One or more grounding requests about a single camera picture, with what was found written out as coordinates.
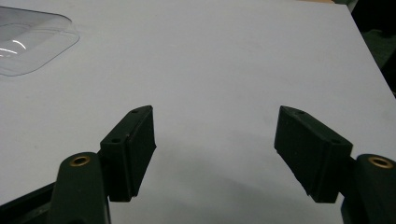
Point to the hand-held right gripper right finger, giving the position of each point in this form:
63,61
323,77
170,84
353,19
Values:
311,155

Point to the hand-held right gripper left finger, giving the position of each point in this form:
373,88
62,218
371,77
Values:
126,155

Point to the clear plastic container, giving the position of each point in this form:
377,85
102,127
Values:
29,43

